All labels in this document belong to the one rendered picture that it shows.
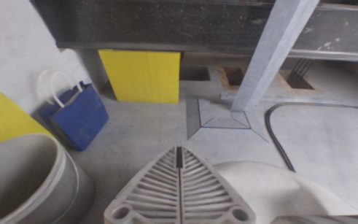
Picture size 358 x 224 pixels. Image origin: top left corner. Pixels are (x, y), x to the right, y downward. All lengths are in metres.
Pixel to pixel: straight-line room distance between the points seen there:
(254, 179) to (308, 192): 0.14
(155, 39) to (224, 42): 0.42
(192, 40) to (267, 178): 0.78
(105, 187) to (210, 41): 0.99
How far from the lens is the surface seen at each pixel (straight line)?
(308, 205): 0.55
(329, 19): 1.20
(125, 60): 0.97
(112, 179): 0.85
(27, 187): 0.89
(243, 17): 0.96
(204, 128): 0.94
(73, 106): 0.85
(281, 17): 0.87
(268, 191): 0.50
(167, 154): 0.16
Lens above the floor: 0.76
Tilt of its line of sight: 47 degrees down
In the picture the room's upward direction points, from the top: 2 degrees clockwise
